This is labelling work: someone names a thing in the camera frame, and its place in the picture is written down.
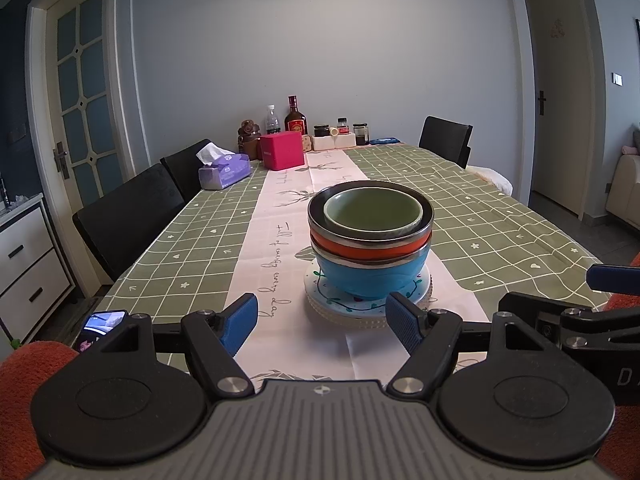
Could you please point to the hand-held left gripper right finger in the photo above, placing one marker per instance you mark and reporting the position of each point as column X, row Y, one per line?
column 405, row 325

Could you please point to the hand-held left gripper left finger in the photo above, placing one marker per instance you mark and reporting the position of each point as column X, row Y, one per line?
column 240, row 325

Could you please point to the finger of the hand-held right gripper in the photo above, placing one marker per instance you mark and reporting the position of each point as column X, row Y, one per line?
column 550, row 315
column 615, row 277

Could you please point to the large flowered glass plate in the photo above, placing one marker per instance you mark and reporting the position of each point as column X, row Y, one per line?
column 360, row 325

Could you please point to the blue steel-lined bowl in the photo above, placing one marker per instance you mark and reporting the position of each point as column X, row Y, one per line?
column 370, row 277

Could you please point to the small flowered glass plate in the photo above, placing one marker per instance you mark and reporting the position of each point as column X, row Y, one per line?
column 327, row 311

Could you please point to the white painted ceramic plate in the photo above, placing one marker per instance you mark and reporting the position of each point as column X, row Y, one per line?
column 320, row 290

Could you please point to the orange steel-lined bowl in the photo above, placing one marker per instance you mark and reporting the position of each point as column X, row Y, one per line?
column 345, row 249

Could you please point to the green ceramic bowl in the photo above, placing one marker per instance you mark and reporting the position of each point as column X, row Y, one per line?
column 370, row 210

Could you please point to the pink deer table runner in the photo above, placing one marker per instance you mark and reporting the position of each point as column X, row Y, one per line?
column 300, row 350

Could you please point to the beige sofa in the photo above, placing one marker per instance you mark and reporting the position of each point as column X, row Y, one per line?
column 625, row 185

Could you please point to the pink plush toy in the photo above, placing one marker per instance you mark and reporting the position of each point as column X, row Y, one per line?
column 631, row 150

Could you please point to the smartphone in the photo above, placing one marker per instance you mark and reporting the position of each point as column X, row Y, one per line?
column 102, row 322

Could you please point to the white cloth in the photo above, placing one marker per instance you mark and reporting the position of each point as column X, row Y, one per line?
column 492, row 180

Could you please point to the purple tissue pack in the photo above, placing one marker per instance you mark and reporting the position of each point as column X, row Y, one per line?
column 225, row 172

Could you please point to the plain cream door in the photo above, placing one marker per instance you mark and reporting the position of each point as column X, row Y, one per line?
column 560, row 110

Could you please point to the pink box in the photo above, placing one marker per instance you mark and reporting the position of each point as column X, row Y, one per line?
column 282, row 152

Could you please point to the blue packet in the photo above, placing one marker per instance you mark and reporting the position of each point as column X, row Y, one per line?
column 385, row 141

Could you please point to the brown figurine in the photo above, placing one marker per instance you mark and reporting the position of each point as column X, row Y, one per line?
column 247, row 135

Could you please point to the white box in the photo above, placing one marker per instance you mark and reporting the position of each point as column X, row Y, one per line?
column 324, row 144
column 345, row 141

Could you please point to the small wooden box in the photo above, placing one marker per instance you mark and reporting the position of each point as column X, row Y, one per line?
column 307, row 144

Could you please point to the dark glass jar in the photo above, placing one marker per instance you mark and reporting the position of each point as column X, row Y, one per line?
column 361, row 135

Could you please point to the clear water bottle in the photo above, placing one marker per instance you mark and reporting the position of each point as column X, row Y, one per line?
column 272, row 122

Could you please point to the small ink bottle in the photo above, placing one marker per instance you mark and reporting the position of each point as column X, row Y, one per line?
column 342, row 126

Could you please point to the dark liquor bottle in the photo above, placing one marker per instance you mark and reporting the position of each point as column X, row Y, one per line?
column 295, row 122

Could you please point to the black jar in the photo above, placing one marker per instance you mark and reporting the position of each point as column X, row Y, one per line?
column 321, row 131

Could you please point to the white drawer cabinet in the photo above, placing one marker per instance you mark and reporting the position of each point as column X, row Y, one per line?
column 30, row 260

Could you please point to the orange fleece cloth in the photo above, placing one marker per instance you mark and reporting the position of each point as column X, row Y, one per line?
column 25, row 400

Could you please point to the small door ornament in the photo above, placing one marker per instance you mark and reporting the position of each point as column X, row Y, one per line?
column 557, row 28

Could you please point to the glass-panel door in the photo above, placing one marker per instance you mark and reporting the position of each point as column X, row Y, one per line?
column 92, row 85

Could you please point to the wall light switch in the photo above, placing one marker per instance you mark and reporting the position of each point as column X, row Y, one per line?
column 617, row 79

